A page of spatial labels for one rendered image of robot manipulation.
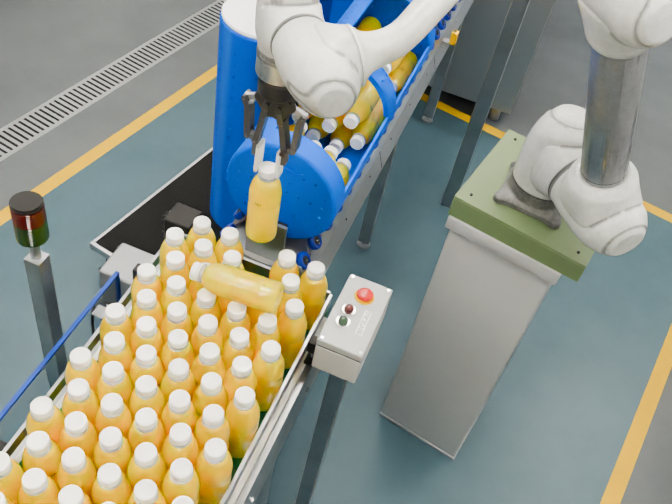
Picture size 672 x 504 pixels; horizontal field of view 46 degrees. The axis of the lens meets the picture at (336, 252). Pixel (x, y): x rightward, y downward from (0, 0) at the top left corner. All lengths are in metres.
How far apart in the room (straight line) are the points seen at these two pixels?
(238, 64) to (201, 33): 1.84
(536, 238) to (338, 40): 0.94
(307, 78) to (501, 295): 1.13
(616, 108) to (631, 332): 1.95
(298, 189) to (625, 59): 0.77
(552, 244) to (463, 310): 0.39
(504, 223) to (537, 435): 1.16
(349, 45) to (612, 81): 0.55
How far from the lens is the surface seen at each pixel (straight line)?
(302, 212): 1.88
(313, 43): 1.24
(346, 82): 1.20
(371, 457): 2.75
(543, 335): 3.26
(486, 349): 2.34
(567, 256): 2.01
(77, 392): 1.53
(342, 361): 1.62
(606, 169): 1.75
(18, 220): 1.62
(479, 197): 2.05
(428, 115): 4.02
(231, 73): 2.61
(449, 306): 2.29
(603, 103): 1.61
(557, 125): 1.93
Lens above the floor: 2.38
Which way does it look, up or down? 47 degrees down
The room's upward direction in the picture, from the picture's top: 13 degrees clockwise
